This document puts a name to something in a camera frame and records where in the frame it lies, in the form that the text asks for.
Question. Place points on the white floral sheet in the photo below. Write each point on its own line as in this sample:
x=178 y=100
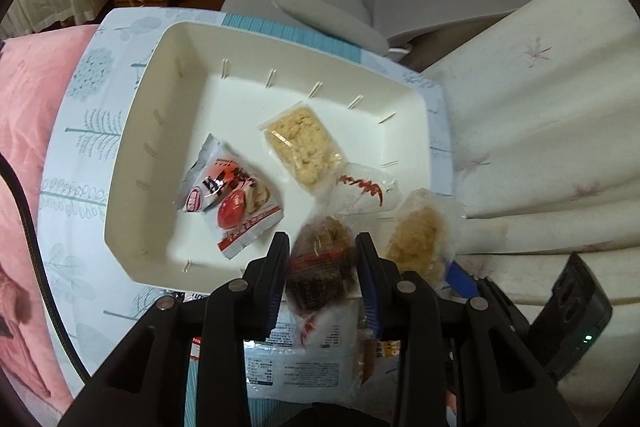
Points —
x=550 y=107

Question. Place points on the pink blanket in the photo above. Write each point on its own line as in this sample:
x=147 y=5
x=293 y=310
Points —
x=30 y=132

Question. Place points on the golden pastry clear packet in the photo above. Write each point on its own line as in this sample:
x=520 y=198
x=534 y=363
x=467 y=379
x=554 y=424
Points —
x=415 y=237

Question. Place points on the red white snack packet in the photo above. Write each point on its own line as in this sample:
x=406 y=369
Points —
x=235 y=202

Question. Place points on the dark brown snack packet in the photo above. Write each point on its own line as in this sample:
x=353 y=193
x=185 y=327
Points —
x=320 y=257

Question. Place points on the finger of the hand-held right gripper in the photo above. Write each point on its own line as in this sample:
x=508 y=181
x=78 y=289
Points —
x=460 y=279

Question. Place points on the beige crumbly snack packet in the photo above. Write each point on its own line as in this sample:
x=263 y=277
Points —
x=300 y=142

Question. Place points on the light blue snack packet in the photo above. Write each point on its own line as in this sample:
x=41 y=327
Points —
x=300 y=372

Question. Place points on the white plastic tray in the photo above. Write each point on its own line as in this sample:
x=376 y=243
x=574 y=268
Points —
x=225 y=107

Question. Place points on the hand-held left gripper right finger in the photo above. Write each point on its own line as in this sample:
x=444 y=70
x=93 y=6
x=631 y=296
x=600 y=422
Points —
x=367 y=277

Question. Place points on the clear packet red print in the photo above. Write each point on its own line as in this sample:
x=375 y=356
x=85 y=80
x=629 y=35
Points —
x=365 y=192

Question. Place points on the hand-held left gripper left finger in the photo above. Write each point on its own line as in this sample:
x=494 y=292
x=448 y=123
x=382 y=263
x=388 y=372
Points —
x=280 y=267

